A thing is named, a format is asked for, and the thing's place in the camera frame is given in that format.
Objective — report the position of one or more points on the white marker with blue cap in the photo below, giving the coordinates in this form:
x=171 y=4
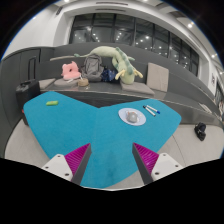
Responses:
x=153 y=109

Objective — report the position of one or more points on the green eraser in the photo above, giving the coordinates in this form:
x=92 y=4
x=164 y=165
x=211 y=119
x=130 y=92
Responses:
x=52 y=103

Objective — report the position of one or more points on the grey upholstered bench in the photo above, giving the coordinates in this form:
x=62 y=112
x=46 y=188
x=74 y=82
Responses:
x=183 y=90

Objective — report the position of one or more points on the small black object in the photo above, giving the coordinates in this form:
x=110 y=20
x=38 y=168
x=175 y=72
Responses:
x=200 y=131

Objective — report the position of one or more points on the dark glass window row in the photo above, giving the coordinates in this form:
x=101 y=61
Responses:
x=103 y=33

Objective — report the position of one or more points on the small grey seat cushion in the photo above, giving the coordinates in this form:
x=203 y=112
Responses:
x=46 y=83

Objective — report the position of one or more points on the navy blue patterned bag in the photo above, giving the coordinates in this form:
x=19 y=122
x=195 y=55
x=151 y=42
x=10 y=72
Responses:
x=108 y=75

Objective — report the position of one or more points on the round light blue mouse pad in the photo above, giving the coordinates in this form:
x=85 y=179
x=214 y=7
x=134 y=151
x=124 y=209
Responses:
x=141 y=117

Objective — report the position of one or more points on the black suitcase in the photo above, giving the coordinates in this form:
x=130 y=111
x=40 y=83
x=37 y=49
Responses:
x=27 y=95

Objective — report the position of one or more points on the flat grey seat cushion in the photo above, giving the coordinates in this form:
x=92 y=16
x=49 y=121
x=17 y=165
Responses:
x=137 y=88

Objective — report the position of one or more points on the upright grey square cushion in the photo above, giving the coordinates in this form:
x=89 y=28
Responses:
x=157 y=77

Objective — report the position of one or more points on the green dragon plush toy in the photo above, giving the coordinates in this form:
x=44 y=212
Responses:
x=128 y=71

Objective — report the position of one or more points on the tan round pouch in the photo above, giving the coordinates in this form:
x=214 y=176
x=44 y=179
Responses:
x=83 y=82

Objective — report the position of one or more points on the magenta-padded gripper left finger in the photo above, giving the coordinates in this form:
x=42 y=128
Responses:
x=58 y=165

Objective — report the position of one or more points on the grey and white computer mouse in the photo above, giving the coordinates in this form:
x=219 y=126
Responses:
x=132 y=117

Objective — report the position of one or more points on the ceiling lights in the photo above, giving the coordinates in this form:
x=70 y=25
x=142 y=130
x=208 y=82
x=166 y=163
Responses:
x=190 y=25

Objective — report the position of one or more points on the grey backpack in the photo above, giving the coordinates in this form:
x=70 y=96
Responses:
x=92 y=68

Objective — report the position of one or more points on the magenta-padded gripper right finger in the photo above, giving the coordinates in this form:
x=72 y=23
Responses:
x=165 y=165

